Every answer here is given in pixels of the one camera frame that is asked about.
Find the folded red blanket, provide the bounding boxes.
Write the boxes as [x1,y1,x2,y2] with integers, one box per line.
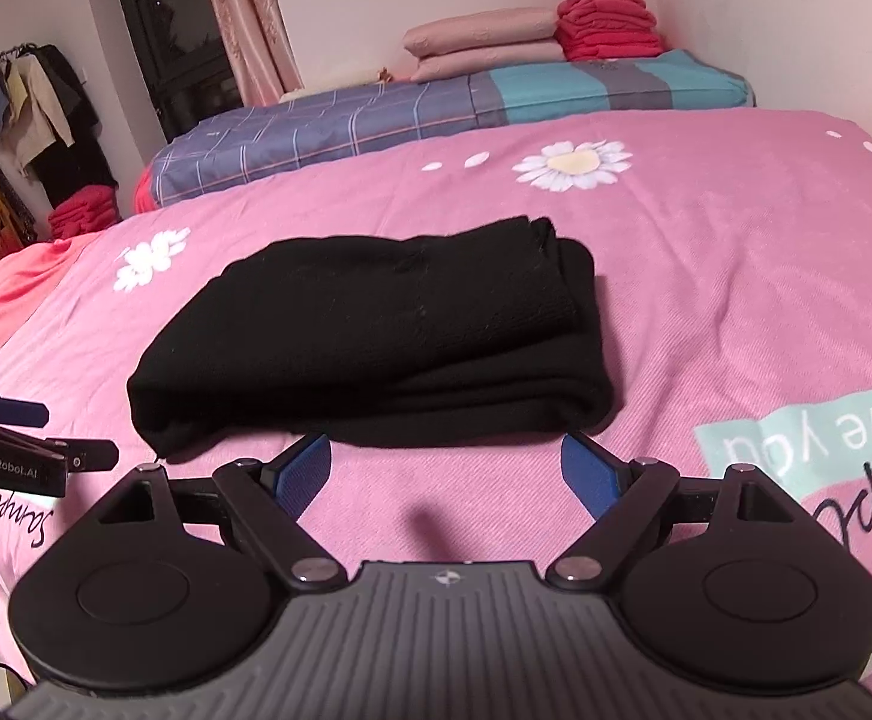
[47,184,123,242]
[556,0,668,62]

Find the pink floral bedsheet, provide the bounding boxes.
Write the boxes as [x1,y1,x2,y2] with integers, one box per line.
[0,106,872,691]

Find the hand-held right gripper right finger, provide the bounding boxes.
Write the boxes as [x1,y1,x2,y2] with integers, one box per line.
[544,430,806,591]

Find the salmon bedsheet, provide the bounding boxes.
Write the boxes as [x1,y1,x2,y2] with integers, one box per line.
[0,231,101,385]

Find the hanging black garment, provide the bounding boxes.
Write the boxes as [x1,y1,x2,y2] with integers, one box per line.
[29,43,120,209]

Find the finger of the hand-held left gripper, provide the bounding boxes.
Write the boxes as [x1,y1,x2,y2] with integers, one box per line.
[0,395,49,428]
[44,439,121,473]

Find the red cloth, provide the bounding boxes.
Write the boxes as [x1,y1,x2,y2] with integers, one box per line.
[134,165,164,215]

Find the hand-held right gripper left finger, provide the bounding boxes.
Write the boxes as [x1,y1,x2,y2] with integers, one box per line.
[93,432,348,591]

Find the folded blue plaid quilt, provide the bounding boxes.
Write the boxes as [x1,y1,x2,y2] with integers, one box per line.
[149,49,756,208]

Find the hanging beige garment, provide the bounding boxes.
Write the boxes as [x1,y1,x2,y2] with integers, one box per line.
[11,55,78,170]

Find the pink patterned curtain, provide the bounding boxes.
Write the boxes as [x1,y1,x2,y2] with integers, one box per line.
[196,0,304,108]

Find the black pants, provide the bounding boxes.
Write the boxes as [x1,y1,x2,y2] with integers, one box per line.
[127,216,617,464]

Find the dark window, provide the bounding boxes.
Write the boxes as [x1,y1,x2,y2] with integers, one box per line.
[106,0,246,142]

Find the pink pillow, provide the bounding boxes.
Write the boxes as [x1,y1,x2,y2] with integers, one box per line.
[404,7,561,58]
[411,41,569,83]

